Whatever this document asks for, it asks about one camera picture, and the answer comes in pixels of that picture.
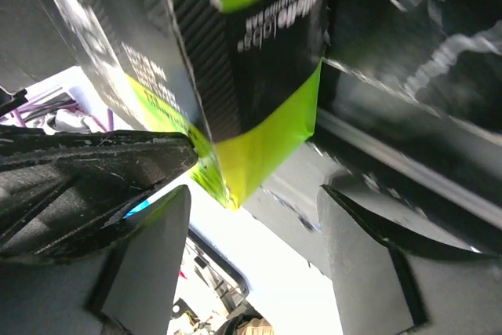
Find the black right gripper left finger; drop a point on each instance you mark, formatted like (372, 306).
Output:
(121, 280)

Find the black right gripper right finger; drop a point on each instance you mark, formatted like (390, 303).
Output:
(392, 273)

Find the green black Gillette box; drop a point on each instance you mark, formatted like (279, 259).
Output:
(240, 78)

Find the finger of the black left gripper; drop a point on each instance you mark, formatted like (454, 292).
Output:
(61, 188)

